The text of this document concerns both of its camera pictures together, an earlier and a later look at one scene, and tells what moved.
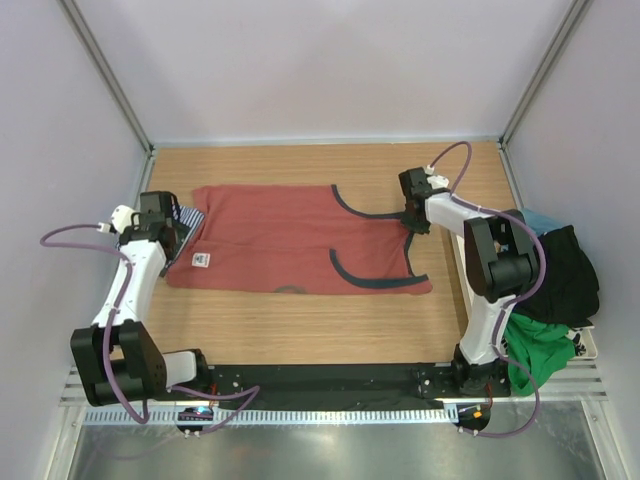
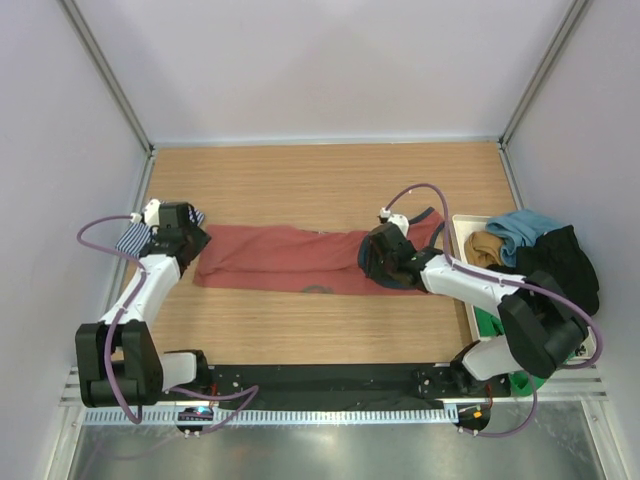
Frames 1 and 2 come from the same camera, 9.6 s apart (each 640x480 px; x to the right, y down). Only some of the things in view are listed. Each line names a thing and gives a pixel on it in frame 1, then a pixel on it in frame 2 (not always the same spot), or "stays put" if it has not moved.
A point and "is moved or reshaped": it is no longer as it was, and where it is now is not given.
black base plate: (344, 385) stays put
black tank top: (569, 294) stays put
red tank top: (293, 239) is moved or reshaped
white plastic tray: (588, 348) stays put
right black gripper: (413, 226) -> (373, 268)
